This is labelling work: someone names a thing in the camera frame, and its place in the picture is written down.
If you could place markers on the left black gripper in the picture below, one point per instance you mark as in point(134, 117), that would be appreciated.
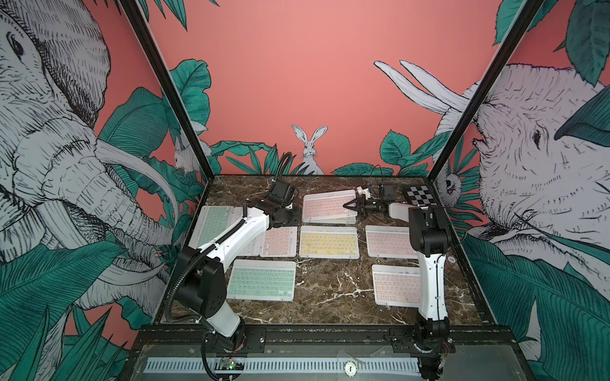
point(296, 210)

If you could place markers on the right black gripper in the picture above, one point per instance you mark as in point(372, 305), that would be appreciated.
point(350, 205)

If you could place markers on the yellow keyboard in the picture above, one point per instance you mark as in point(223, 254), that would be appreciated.
point(329, 242)
point(335, 221)

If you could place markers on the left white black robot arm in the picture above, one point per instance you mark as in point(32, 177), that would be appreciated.
point(198, 280)

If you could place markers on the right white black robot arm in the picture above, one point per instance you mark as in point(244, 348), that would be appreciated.
point(430, 237)

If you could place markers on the left pink keyboard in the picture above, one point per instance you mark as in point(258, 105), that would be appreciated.
point(280, 242)

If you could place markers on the left white keyboard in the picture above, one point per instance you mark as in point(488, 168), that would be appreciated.
point(256, 246)

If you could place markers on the right middle pink keyboard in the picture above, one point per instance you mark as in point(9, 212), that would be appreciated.
point(389, 242)

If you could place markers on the black white checkerboard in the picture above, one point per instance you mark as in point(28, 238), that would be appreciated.
point(418, 195)

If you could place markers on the far left green keyboard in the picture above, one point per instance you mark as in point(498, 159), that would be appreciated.
point(211, 222)

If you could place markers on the green keyboard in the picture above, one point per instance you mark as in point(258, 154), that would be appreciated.
point(262, 280)
point(211, 222)

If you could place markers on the near green keyboard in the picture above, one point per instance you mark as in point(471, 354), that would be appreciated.
point(262, 280)

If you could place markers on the right near pink keyboard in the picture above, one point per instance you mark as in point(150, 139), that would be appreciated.
point(396, 286)

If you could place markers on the small electronics board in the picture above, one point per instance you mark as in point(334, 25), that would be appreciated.
point(230, 365)

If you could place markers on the round silver lock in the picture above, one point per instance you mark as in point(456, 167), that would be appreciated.
point(350, 369)

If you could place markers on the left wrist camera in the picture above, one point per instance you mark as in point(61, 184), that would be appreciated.
point(281, 193)

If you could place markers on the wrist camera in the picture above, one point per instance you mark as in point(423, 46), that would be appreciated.
point(387, 193)
point(281, 193)

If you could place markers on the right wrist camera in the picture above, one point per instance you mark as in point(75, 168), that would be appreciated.
point(387, 193)

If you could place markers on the black front mounting rail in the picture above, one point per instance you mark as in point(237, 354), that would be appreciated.
point(400, 338)

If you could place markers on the white slotted cable duct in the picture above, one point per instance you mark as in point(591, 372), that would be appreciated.
point(279, 365)

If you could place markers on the left black frame post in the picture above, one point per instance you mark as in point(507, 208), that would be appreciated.
point(142, 31)

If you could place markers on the black frame post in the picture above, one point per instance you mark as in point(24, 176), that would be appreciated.
point(517, 30)
point(142, 31)

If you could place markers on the right black frame post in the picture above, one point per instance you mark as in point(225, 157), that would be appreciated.
point(517, 30)

